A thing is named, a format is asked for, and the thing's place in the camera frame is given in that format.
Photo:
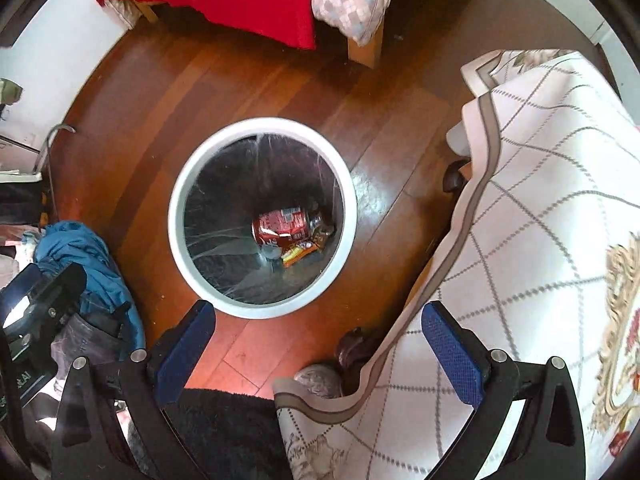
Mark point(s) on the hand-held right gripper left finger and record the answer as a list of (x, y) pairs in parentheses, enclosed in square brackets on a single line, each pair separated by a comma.
[(184, 345)]

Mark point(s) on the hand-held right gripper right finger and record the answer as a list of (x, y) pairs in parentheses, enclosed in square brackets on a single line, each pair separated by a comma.
[(450, 345)]

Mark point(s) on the yellow snack wrapper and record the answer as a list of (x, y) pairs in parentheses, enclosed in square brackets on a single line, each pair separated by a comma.
[(299, 252)]

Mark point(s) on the white round trash bin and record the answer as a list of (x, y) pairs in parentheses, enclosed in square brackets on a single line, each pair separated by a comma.
[(262, 217)]

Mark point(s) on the red soda can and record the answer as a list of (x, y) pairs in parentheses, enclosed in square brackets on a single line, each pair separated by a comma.
[(286, 226)]

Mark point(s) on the dark jeans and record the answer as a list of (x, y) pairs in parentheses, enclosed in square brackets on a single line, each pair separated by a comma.
[(87, 340)]

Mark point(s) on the blue cloth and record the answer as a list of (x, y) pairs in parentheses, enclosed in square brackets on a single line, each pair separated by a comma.
[(80, 255)]

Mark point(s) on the black fuzzy mat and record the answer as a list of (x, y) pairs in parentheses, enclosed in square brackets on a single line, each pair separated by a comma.
[(225, 435)]

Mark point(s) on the white patterned quilt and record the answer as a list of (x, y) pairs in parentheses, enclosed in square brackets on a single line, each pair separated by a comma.
[(525, 270)]

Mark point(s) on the grey metal stand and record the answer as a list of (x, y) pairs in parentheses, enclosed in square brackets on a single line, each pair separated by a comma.
[(47, 150)]

